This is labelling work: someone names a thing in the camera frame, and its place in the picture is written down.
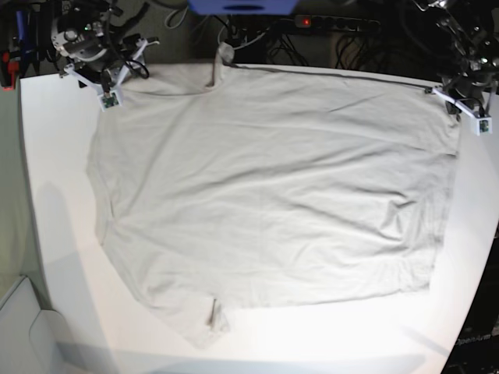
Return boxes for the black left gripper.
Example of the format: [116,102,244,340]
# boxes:
[444,57,498,101]

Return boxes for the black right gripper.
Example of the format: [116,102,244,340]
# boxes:
[51,19,123,78]

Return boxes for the beige t-shirt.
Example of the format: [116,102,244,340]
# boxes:
[87,60,460,348]

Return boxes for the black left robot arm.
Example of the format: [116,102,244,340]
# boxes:
[399,1,498,104]

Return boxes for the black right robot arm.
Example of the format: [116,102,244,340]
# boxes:
[51,1,150,83]

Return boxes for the red black tool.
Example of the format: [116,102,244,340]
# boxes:
[0,51,19,90]

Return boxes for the blue box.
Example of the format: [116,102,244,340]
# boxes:
[188,0,298,15]

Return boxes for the black power strip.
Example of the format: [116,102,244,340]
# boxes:
[294,15,381,33]

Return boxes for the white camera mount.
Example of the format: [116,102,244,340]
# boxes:
[424,86,493,136]

